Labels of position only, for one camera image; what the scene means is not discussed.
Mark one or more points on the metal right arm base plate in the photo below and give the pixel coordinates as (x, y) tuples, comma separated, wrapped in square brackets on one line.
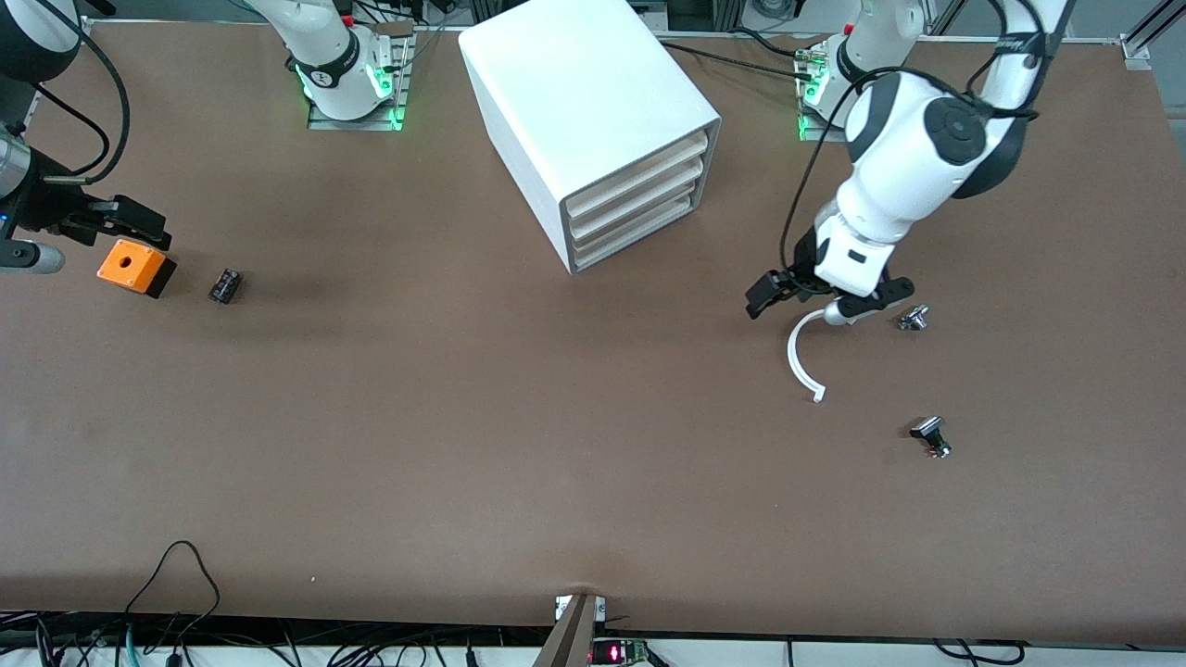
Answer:
[(400, 119)]

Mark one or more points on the white plastic drawer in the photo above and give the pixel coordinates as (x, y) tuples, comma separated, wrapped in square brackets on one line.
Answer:
[(639, 202), (639, 176), (639, 230)]

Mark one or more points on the black push button switch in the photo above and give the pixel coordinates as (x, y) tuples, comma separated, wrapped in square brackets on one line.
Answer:
[(927, 428)]

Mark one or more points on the silver metal switch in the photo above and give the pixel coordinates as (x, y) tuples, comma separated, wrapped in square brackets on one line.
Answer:
[(913, 320)]

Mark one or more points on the orange button enclosure box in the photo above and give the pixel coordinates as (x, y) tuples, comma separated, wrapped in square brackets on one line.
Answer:
[(116, 269)]

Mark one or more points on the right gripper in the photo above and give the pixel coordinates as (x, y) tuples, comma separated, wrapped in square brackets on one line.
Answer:
[(46, 206)]

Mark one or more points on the white drawer cabinet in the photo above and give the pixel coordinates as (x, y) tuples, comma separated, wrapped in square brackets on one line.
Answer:
[(574, 83)]

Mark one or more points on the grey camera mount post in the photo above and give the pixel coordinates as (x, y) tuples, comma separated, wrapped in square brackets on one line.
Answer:
[(570, 639)]

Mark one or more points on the small black connector block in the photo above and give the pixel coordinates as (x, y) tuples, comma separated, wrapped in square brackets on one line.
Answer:
[(225, 285)]

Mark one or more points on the white curved plastic clamp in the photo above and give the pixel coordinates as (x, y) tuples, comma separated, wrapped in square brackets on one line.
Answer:
[(793, 366)]

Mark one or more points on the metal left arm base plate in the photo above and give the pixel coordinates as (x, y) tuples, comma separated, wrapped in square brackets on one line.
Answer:
[(820, 135)]

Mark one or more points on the device with red display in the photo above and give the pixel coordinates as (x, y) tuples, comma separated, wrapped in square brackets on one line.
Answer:
[(611, 653)]

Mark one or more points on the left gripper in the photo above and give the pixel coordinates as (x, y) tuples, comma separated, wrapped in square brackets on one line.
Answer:
[(801, 268)]

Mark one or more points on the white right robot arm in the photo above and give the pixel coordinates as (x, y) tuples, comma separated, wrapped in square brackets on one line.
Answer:
[(324, 46)]

